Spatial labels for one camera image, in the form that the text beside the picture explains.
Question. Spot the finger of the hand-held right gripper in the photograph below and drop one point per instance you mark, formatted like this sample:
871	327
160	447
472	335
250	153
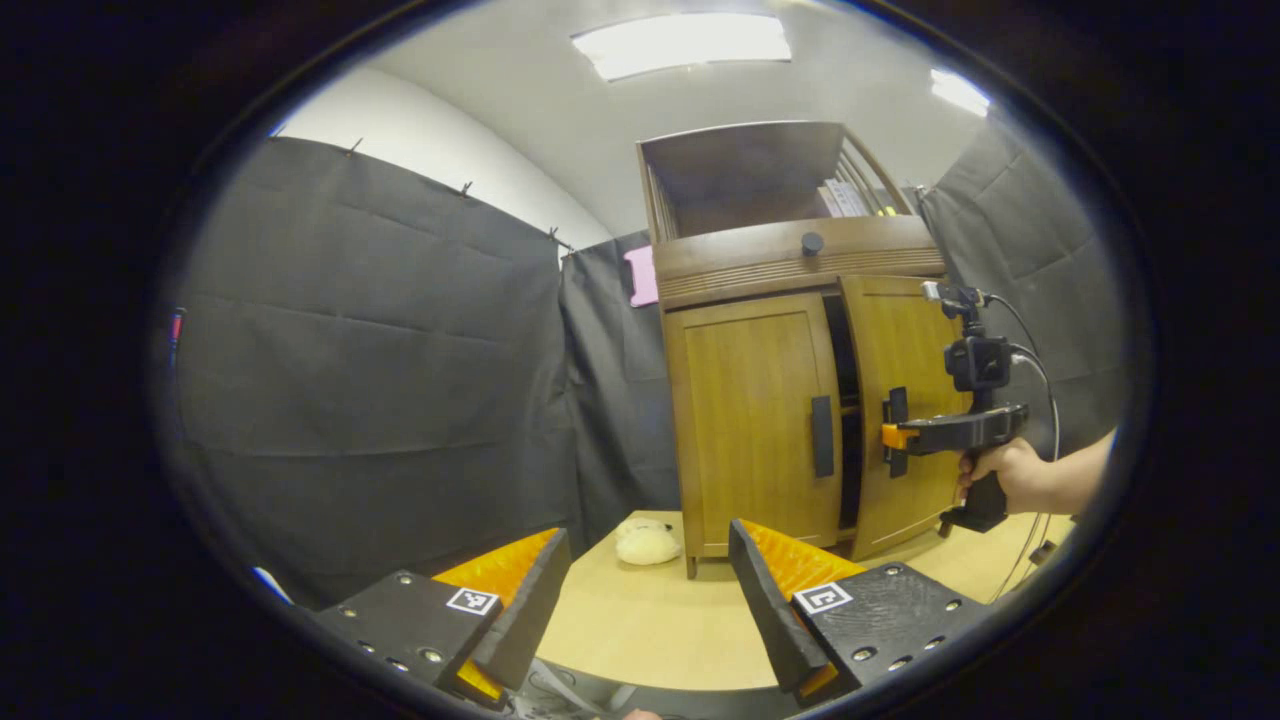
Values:
897	436

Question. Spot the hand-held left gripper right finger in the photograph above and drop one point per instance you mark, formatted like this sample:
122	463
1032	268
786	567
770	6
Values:
770	620

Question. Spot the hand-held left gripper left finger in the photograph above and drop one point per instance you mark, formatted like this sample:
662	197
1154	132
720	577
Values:
530	620

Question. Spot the wooden shoe cabinet door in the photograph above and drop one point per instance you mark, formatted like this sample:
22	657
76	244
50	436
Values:
750	420
915	340

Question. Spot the wooden double-door shoe cabinet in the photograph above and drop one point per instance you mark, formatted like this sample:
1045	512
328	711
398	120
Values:
740	180

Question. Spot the wooden cabinet drawer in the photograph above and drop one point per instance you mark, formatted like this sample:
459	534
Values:
730	265

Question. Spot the cream plush toy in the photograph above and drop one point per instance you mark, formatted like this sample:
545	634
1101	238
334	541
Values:
648	545

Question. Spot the small black block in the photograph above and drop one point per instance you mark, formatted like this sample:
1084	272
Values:
1044	553

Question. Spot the black round drawer knob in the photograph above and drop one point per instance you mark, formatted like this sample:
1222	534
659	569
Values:
813	244

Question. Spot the lilac upright book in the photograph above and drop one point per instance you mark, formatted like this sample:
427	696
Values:
858	199

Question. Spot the white upright book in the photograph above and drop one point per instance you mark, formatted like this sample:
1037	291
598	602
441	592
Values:
842	200

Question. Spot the black backdrop cloth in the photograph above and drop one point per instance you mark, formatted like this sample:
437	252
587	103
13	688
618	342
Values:
380	380

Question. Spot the small ceiling light panel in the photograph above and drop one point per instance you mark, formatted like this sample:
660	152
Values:
960	92

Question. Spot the large ceiling light panel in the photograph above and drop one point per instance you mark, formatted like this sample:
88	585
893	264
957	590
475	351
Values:
680	45

